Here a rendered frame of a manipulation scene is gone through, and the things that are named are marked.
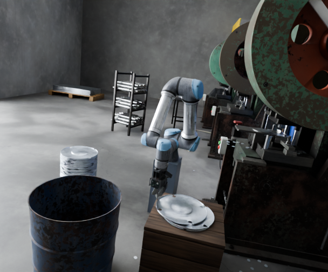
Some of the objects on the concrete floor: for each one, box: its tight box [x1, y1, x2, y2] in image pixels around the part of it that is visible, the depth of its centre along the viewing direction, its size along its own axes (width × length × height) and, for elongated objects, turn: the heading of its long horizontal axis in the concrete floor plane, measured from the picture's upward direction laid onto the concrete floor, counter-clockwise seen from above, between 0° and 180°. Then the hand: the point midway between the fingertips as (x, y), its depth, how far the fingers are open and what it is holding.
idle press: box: [202, 21, 283, 160], centre depth 328 cm, size 153×99×174 cm, turn 56°
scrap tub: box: [28, 175, 122, 272], centre depth 124 cm, size 42×42×48 cm
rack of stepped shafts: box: [111, 70, 150, 136], centre depth 392 cm, size 43×46×95 cm
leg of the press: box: [223, 139, 328, 272], centre depth 150 cm, size 92×12×90 cm, turn 58°
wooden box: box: [139, 193, 226, 272], centre depth 141 cm, size 40×38×35 cm
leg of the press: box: [211, 137, 248, 209], centre depth 201 cm, size 92×12×90 cm, turn 58°
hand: (158, 196), depth 145 cm, fingers closed, pressing on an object
